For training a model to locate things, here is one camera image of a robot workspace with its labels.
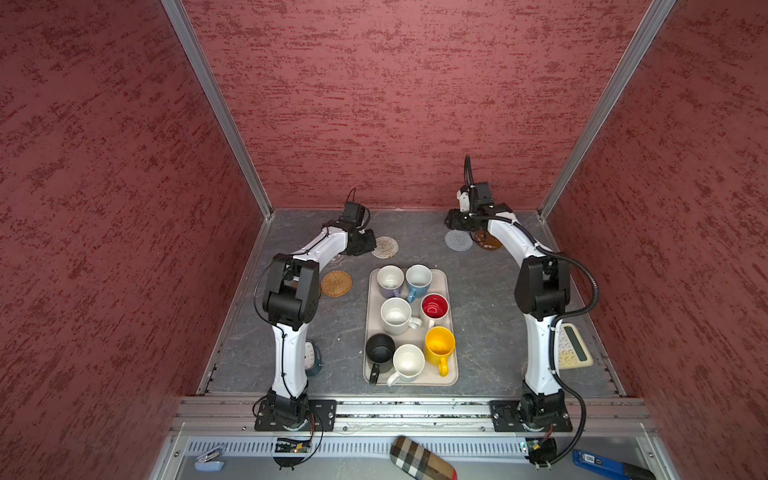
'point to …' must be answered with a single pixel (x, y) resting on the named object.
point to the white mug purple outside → (389, 279)
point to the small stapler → (211, 460)
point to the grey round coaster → (458, 240)
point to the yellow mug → (440, 343)
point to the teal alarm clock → (313, 358)
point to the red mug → (434, 306)
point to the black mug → (379, 351)
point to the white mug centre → (395, 314)
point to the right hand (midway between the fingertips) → (449, 224)
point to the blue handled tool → (610, 466)
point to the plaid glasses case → (417, 463)
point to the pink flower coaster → (337, 261)
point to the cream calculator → (573, 349)
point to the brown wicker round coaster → (336, 283)
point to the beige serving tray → (409, 332)
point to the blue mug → (418, 278)
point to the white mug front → (408, 362)
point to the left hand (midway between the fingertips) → (371, 249)
